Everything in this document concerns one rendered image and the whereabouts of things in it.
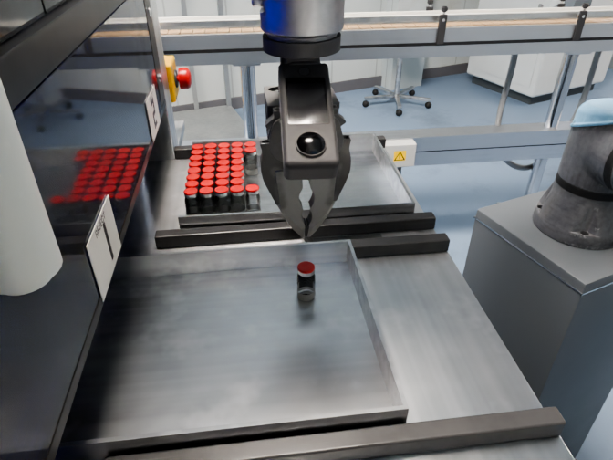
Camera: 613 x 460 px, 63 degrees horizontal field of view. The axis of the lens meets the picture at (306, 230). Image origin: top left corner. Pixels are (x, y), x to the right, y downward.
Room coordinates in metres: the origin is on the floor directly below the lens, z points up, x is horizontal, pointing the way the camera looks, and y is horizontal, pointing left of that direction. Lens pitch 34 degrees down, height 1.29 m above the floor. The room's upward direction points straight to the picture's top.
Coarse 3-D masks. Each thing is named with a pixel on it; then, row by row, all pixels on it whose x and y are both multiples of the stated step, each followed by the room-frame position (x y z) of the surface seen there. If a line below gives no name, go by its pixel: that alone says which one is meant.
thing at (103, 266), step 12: (108, 204) 0.40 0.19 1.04; (108, 216) 0.39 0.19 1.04; (96, 228) 0.36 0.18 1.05; (108, 228) 0.39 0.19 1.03; (96, 240) 0.35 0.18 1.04; (96, 252) 0.34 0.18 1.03; (108, 252) 0.37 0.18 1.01; (96, 264) 0.33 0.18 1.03; (108, 264) 0.36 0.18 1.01; (96, 276) 0.33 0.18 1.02; (108, 276) 0.35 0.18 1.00
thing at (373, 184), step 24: (192, 144) 0.84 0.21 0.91; (216, 144) 0.84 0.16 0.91; (360, 144) 0.87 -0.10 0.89; (360, 168) 0.80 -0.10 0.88; (384, 168) 0.78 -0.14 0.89; (264, 192) 0.71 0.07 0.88; (360, 192) 0.71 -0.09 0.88; (384, 192) 0.71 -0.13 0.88; (408, 192) 0.66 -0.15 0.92; (192, 216) 0.59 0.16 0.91; (216, 216) 0.59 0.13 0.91; (240, 216) 0.59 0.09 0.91; (264, 216) 0.60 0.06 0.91; (336, 216) 0.61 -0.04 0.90
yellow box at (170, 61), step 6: (168, 60) 0.95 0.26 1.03; (174, 60) 0.98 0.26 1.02; (168, 66) 0.92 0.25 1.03; (174, 66) 0.97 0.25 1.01; (168, 72) 0.92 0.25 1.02; (174, 72) 0.95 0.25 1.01; (168, 78) 0.92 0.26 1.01; (174, 78) 0.94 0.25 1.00; (174, 84) 0.93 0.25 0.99; (174, 90) 0.92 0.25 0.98; (174, 96) 0.92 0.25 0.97
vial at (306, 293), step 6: (300, 276) 0.45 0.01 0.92; (306, 276) 0.45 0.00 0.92; (312, 276) 0.45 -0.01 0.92; (300, 282) 0.45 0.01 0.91; (306, 282) 0.45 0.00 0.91; (312, 282) 0.45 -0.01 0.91; (300, 288) 0.45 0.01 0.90; (306, 288) 0.45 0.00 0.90; (312, 288) 0.45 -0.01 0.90; (300, 294) 0.45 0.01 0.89; (306, 294) 0.45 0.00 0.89; (312, 294) 0.45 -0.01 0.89; (306, 300) 0.45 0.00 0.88
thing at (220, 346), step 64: (128, 256) 0.49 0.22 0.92; (192, 256) 0.50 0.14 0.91; (256, 256) 0.51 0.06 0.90; (320, 256) 0.52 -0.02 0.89; (128, 320) 0.41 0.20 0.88; (192, 320) 0.41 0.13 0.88; (256, 320) 0.41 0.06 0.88; (320, 320) 0.41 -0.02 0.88; (128, 384) 0.32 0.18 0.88; (192, 384) 0.32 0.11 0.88; (256, 384) 0.32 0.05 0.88; (320, 384) 0.32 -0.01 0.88; (384, 384) 0.32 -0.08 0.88; (64, 448) 0.24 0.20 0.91; (128, 448) 0.24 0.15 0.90
